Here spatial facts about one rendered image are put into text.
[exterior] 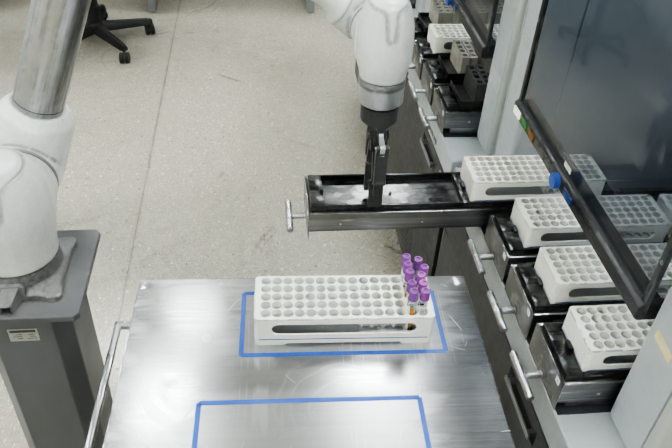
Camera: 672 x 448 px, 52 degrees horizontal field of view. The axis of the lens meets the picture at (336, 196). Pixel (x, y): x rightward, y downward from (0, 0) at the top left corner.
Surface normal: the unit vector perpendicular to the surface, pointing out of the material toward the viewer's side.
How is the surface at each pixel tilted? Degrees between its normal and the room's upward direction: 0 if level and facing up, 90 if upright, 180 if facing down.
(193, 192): 0
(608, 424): 0
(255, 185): 0
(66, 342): 90
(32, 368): 90
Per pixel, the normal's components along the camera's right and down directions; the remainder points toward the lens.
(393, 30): 0.18, 0.47
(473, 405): 0.05, -0.79
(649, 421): -0.99, 0.03
